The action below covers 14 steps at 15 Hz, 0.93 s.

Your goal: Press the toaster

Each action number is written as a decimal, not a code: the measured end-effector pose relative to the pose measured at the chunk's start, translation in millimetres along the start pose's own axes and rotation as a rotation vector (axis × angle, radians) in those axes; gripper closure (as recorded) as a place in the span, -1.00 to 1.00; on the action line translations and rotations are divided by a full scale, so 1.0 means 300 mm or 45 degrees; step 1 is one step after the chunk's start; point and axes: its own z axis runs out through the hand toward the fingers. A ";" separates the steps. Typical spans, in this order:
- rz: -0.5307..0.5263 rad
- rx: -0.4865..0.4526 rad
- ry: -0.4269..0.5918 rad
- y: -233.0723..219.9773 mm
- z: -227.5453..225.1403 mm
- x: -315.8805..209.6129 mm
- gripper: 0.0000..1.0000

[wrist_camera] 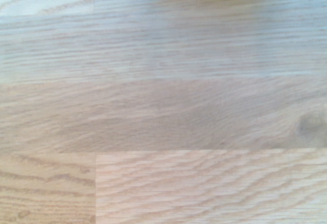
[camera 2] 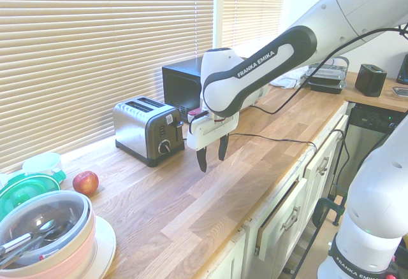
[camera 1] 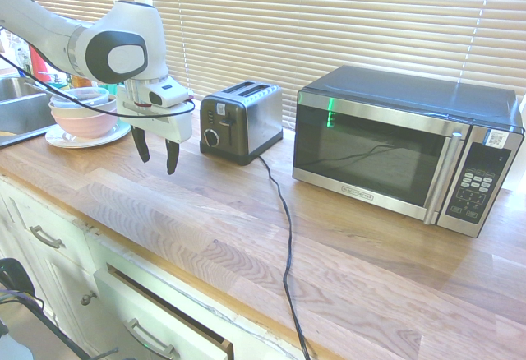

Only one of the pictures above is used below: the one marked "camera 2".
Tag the white cabinet drawer front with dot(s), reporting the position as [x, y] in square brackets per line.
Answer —
[322, 177]

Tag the white plastic bag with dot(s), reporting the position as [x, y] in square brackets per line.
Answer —
[287, 81]

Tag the green plastic container lid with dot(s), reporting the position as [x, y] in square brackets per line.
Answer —
[22, 188]

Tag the open white drawer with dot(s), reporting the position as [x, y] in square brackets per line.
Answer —
[282, 215]

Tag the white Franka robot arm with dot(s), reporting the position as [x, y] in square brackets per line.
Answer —
[255, 78]

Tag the green clamp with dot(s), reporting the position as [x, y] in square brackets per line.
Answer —
[325, 205]

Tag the narrow beige window blind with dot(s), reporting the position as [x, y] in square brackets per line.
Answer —
[252, 8]

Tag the metal spoon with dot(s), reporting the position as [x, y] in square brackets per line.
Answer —
[16, 242]

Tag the pink bowl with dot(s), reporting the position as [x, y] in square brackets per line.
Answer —
[79, 253]

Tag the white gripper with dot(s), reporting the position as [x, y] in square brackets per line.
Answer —
[210, 132]

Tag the black stainless microwave oven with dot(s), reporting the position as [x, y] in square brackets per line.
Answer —
[180, 81]

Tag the white plate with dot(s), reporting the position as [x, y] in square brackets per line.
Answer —
[106, 244]

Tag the small metal tray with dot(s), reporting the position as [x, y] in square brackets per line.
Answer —
[401, 91]

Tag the red apple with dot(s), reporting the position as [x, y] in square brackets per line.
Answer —
[85, 183]

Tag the small black box appliance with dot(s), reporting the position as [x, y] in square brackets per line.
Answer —
[369, 80]

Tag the clear plastic bowl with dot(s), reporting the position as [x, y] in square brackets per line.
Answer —
[48, 209]

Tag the dark device with screen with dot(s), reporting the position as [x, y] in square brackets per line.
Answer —
[403, 68]

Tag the wide beige window blind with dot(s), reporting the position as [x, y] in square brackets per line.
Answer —
[95, 53]

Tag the stainless steel two-slot toaster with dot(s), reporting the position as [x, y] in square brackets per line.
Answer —
[137, 126]

